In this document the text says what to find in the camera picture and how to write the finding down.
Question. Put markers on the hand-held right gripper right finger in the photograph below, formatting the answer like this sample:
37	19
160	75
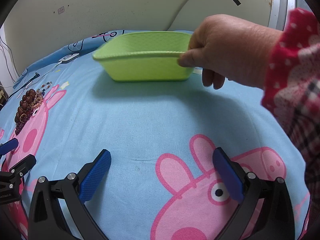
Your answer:
228	175

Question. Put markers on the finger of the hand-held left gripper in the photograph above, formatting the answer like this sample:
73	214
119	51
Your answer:
23	165
8	146

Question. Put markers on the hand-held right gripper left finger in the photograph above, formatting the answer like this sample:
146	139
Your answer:
96	175

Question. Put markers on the green plastic tray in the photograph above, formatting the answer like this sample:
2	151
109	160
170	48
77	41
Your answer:
145	67

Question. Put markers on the person's right forearm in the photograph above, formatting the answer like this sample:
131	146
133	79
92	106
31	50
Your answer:
295	80

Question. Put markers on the person's right hand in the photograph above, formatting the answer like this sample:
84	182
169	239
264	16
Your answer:
237	50

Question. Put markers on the bedside clutter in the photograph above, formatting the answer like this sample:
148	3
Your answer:
2	95

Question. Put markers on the cartoon pig printed blanket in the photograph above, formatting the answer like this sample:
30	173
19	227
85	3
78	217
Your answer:
137	117

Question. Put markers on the small wall sticker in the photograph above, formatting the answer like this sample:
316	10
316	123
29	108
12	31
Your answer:
61	10

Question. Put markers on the aluminium window frame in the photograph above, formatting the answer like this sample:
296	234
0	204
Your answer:
282	2

